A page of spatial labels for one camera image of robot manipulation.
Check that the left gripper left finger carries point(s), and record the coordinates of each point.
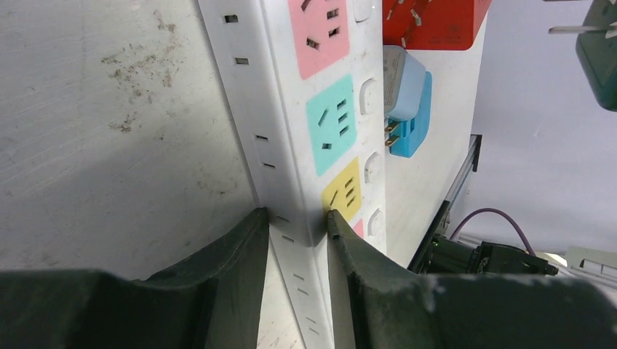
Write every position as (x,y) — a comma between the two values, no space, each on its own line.
(211,299)

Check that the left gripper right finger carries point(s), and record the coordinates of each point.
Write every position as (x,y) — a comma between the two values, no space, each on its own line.
(377,303)

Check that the blue plug adapter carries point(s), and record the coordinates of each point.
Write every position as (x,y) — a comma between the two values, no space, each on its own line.
(407,86)

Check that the white power strip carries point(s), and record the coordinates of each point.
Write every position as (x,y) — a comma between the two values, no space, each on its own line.
(304,83)

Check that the red cube socket adapter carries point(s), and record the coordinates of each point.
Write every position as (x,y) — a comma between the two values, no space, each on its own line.
(444,25)

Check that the green cube adapter dragon print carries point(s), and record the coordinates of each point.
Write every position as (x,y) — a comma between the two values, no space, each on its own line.
(596,50)

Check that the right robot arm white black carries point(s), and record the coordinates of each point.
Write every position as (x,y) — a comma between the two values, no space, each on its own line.
(440,254)

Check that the aluminium frame rail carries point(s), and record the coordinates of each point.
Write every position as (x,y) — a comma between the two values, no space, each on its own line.
(459,190)

